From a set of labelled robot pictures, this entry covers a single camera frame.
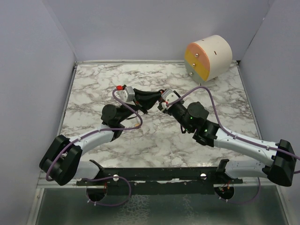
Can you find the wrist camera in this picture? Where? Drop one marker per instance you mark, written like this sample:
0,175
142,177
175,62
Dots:
169,96
126,93

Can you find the round pastel drawer cabinet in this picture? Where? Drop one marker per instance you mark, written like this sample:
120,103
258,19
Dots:
207,58

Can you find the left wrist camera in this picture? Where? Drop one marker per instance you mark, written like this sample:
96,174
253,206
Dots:
126,93

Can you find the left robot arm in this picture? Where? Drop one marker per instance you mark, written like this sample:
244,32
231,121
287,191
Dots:
61,162

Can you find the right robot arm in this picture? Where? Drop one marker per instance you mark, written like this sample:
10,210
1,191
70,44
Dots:
275,161

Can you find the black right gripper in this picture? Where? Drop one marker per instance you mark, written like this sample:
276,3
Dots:
160,108

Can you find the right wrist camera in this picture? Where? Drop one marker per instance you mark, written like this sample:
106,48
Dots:
169,96

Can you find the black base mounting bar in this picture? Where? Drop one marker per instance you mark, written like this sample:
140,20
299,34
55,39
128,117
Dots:
160,180

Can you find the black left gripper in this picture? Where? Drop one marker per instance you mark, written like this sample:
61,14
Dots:
144,101

